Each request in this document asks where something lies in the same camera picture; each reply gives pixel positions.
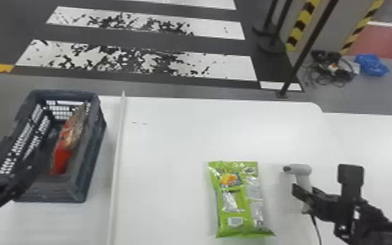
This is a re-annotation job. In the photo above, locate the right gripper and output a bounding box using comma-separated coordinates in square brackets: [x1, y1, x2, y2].
[291, 183, 346, 224]

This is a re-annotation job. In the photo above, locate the hand scanner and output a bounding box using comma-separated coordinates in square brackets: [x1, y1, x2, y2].
[282, 164, 323, 245]

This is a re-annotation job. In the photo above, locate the blue basket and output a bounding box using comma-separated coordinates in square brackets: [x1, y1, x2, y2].
[0, 89, 107, 204]

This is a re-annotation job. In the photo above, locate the green snack packet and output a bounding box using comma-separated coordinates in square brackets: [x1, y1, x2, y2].
[208, 160, 276, 239]

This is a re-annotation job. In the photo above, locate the blue plastic bag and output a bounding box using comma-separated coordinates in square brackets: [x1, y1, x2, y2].
[354, 53, 391, 78]

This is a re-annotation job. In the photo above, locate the red snack packet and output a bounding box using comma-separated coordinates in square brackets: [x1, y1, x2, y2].
[49, 104, 87, 176]

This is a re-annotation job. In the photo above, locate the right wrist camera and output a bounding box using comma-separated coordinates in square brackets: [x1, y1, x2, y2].
[337, 164, 365, 206]

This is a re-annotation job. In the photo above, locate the black cable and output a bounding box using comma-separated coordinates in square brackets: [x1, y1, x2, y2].
[300, 49, 358, 89]

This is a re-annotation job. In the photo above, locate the black slanted post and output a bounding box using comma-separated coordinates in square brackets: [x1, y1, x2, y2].
[276, 0, 340, 99]

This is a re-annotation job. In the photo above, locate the black post on round foot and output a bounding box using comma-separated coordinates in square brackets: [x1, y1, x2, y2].
[251, 0, 287, 54]

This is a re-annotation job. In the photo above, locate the yellow black striped post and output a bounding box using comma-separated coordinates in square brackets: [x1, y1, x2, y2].
[285, 0, 321, 53]
[339, 0, 385, 56]

